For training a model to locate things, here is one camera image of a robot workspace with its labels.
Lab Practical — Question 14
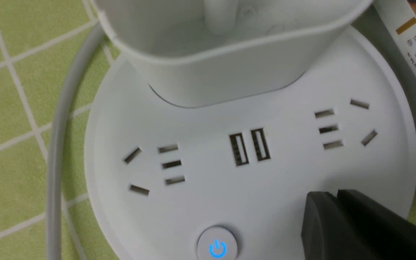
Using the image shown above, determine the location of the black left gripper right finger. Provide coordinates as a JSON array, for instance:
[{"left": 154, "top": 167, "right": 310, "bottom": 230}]
[{"left": 337, "top": 190, "right": 416, "bottom": 260}]

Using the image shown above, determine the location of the white desk lamp base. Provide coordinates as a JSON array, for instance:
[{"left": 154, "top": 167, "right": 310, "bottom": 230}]
[{"left": 84, "top": 0, "right": 416, "bottom": 260}]

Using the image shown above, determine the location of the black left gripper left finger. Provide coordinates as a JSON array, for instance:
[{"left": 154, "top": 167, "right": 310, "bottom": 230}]
[{"left": 301, "top": 191, "right": 371, "bottom": 260}]

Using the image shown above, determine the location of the grey lamp power cable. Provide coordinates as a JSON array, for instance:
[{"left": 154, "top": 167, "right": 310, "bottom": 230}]
[{"left": 45, "top": 22, "right": 107, "bottom": 260}]

